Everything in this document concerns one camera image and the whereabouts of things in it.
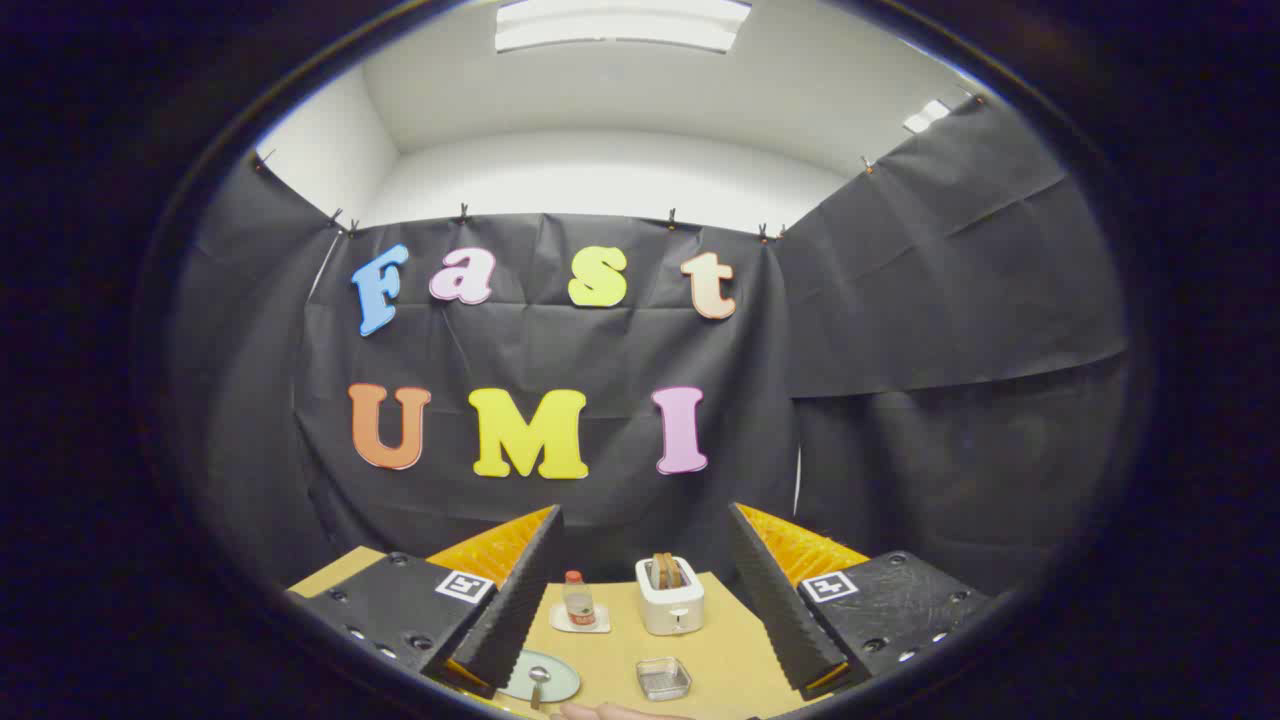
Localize white square coaster tray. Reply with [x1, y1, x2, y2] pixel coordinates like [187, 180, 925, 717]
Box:
[549, 602, 612, 635]

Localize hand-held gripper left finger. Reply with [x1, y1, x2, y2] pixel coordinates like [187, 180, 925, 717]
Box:
[285, 504, 566, 700]

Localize metal wire basket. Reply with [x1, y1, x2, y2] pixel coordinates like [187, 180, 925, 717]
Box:
[636, 657, 693, 702]

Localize large ceiling light panel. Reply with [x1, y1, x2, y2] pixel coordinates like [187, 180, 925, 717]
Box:
[495, 0, 753, 54]

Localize row of cloth clips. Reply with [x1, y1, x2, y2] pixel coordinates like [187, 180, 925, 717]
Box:
[252, 92, 986, 244]

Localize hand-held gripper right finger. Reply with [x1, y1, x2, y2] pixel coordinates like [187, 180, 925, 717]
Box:
[727, 502, 993, 700]

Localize clear red-capped water bottle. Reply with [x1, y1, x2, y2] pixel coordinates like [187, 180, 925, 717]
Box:
[563, 570, 596, 629]

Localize light green plate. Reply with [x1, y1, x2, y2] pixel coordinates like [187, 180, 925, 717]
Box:
[497, 650, 582, 704]

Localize white toaster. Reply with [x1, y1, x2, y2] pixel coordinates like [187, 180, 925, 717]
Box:
[635, 557, 706, 637]

